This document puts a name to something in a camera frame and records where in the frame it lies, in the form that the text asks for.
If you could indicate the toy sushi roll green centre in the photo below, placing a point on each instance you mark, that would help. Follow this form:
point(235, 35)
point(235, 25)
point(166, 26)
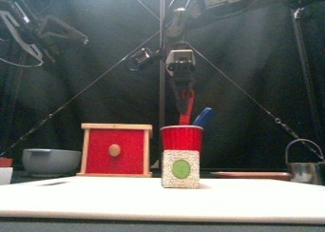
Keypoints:
point(181, 169)

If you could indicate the thin vertical frame pole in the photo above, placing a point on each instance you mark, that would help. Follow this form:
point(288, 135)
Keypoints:
point(162, 96)

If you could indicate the thick vertical frame post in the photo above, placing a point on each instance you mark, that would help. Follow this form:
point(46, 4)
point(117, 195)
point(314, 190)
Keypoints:
point(306, 83)

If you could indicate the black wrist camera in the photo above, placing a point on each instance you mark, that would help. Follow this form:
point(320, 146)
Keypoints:
point(142, 58)

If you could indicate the blue plastic utensil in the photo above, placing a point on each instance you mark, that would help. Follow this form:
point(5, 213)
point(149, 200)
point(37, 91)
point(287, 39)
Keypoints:
point(204, 117)

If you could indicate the red and white block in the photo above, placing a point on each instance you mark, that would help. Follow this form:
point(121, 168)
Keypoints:
point(5, 172)

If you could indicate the white cutting board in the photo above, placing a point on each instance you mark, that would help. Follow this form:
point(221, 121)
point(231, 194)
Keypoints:
point(128, 201)

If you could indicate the grey-blue bowl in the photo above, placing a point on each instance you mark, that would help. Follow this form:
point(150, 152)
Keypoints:
point(49, 163)

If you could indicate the small metal pot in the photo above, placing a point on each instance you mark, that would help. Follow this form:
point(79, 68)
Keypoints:
point(307, 172)

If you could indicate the red toy knife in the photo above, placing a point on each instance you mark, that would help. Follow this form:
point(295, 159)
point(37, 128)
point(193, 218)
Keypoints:
point(185, 118)

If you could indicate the brown wooden tray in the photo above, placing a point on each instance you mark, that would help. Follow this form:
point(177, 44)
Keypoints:
point(249, 175)

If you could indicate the wooden box red front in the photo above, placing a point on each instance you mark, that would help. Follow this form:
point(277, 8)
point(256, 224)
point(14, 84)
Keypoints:
point(114, 161)

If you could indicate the red plastic cup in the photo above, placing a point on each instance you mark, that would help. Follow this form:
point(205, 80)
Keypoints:
point(182, 139)

